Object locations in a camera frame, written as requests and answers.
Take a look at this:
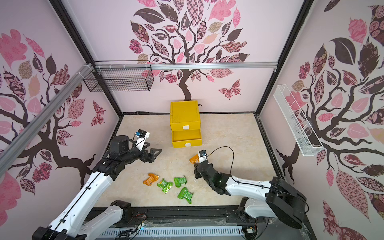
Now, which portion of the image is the orange cookie packet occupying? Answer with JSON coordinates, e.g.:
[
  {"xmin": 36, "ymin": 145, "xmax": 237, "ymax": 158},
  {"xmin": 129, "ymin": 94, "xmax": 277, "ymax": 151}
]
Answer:
[
  {"xmin": 143, "ymin": 173, "xmax": 159, "ymax": 186},
  {"xmin": 189, "ymin": 154, "xmax": 200, "ymax": 164}
]

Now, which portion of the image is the green cookie packet front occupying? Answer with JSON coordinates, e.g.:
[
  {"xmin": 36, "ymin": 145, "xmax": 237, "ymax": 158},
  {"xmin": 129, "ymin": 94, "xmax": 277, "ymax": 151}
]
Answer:
[{"xmin": 178, "ymin": 187, "xmax": 194, "ymax": 204}]

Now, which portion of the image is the green cookie packet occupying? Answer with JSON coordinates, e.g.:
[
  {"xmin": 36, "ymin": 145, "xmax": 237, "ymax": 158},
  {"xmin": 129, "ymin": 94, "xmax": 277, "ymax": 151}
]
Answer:
[
  {"xmin": 174, "ymin": 176, "xmax": 187, "ymax": 188},
  {"xmin": 157, "ymin": 179, "xmax": 174, "ymax": 194},
  {"xmin": 178, "ymin": 187, "xmax": 194, "ymax": 204}
]

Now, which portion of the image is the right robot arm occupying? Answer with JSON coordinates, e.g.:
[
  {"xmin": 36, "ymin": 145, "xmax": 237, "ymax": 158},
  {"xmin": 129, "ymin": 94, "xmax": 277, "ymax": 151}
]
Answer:
[{"xmin": 194, "ymin": 161, "xmax": 307, "ymax": 229}]

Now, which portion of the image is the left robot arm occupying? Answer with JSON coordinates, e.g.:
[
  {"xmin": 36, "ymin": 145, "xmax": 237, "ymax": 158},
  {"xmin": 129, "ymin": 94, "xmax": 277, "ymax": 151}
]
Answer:
[{"xmin": 32, "ymin": 130, "xmax": 161, "ymax": 240}]

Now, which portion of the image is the yellow three-drawer cabinet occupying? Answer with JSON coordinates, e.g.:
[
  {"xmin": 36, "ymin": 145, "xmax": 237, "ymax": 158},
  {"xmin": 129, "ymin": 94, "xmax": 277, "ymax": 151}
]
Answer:
[{"xmin": 170, "ymin": 100, "xmax": 203, "ymax": 149}]

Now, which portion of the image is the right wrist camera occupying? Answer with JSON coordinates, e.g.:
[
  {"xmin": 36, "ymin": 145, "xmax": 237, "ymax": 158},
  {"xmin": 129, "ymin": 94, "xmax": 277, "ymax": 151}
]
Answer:
[{"xmin": 198, "ymin": 150, "xmax": 208, "ymax": 163}]

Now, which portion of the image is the black base frame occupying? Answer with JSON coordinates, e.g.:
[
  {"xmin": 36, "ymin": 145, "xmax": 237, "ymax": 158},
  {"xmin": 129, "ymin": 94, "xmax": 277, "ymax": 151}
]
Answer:
[{"xmin": 85, "ymin": 206, "xmax": 316, "ymax": 240}]

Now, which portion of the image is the white slotted cable duct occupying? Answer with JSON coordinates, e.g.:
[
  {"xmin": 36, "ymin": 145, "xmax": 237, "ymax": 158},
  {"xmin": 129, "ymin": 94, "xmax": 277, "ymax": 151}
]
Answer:
[{"xmin": 98, "ymin": 226, "xmax": 244, "ymax": 240}]

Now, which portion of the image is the black wire basket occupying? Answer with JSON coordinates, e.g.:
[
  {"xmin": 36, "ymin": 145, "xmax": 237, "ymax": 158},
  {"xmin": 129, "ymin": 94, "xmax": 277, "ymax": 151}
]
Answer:
[{"xmin": 84, "ymin": 60, "xmax": 154, "ymax": 92}]

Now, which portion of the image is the aluminium rail back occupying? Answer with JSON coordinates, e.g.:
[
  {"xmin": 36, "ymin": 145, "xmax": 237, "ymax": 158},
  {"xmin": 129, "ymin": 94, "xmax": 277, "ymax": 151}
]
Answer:
[{"xmin": 95, "ymin": 62, "xmax": 278, "ymax": 70}]

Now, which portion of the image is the aluminium rail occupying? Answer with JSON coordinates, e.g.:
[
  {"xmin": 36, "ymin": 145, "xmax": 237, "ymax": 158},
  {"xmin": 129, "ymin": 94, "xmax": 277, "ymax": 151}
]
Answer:
[
  {"xmin": 1, "ymin": 63, "xmax": 93, "ymax": 175},
  {"xmin": 95, "ymin": 62, "xmax": 278, "ymax": 70}
]

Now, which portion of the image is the white wire basket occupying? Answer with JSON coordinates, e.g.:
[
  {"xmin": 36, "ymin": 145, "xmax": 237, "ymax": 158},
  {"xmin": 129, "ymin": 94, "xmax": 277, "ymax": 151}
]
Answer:
[{"xmin": 274, "ymin": 85, "xmax": 325, "ymax": 157}]

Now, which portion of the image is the aluminium rail left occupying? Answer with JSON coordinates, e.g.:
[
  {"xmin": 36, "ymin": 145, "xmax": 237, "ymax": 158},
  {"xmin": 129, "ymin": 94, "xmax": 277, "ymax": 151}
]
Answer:
[{"xmin": 1, "ymin": 63, "xmax": 93, "ymax": 175}]

